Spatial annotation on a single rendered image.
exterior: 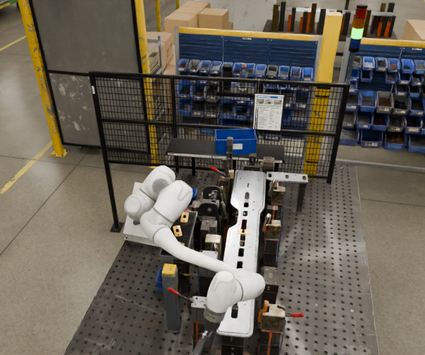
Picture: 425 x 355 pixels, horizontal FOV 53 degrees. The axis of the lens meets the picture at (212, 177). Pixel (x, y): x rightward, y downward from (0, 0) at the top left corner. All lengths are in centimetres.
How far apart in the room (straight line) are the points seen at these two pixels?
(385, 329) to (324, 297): 97
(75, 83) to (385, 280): 360
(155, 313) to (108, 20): 289
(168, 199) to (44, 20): 309
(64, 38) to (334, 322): 364
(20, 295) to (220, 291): 237
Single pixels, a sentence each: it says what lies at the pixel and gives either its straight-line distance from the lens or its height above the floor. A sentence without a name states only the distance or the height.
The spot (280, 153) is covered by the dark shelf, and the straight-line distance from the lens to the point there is 328.
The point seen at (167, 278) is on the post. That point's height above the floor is 113.
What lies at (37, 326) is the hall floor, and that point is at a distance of 361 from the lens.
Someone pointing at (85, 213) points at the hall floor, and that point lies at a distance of 445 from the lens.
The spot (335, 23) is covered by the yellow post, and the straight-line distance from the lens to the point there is 309.
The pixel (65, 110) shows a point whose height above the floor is 60.
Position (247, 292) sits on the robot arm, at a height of 131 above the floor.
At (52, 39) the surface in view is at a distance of 485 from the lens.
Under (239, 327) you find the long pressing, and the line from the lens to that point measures 213.
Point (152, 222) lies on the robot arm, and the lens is 212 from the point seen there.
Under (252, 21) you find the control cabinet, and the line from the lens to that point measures 910.
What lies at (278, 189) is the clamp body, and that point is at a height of 104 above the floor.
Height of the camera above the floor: 272
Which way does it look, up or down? 35 degrees down
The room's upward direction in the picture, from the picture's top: straight up
